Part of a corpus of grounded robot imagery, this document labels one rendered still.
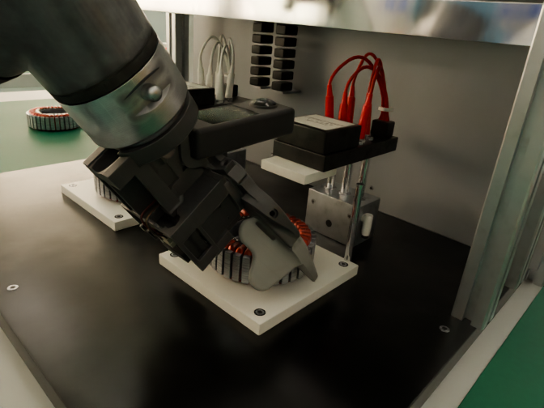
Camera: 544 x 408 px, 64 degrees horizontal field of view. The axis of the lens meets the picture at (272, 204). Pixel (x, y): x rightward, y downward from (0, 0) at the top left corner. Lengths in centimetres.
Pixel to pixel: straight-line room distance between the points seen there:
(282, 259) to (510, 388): 22
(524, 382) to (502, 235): 13
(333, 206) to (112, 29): 35
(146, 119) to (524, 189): 29
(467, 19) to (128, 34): 27
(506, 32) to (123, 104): 29
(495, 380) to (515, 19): 29
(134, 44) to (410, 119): 42
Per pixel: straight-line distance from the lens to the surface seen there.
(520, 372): 46
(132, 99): 28
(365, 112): 49
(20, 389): 40
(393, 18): 44
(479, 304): 44
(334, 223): 54
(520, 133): 39
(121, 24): 27
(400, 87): 61
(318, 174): 43
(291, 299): 41
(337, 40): 66
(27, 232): 57
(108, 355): 37
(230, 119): 35
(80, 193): 63
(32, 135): 105
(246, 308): 39
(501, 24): 40
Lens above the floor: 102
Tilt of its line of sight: 23 degrees down
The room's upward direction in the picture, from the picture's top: 5 degrees clockwise
